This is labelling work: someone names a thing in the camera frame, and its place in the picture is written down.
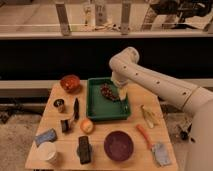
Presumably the dark red grape bunch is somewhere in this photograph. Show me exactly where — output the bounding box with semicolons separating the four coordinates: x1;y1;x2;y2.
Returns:
100;83;119;102

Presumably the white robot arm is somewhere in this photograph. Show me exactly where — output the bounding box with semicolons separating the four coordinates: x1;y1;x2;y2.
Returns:
109;47;213;171

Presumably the small metal cup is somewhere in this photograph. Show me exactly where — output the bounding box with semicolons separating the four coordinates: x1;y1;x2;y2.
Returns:
53;99;65;113

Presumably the white paper cup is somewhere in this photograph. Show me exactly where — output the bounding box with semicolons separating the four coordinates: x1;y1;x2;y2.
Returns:
36;142;57;163

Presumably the green plastic tray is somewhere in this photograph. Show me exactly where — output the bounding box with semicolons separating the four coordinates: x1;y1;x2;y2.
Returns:
86;77;131;121

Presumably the yellow banana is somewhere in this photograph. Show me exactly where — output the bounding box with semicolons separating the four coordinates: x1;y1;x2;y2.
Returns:
141;105;159;129

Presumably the orange apple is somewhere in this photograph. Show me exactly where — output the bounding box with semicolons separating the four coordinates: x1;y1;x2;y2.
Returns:
80;119;94;134

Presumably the red-brown bowl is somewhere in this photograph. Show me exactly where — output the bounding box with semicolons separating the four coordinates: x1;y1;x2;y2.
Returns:
60;74;80;93

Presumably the purple bowl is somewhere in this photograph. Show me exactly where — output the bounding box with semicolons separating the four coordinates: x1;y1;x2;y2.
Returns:
104;131;134;162

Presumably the black wheeled stand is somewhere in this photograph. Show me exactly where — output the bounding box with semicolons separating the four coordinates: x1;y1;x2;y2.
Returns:
179;125;192;141

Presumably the blue sponge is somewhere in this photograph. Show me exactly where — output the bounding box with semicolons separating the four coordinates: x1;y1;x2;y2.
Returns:
35;129;57;146

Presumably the orange-handled spatula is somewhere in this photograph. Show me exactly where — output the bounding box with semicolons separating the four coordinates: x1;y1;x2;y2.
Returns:
136;124;172;167

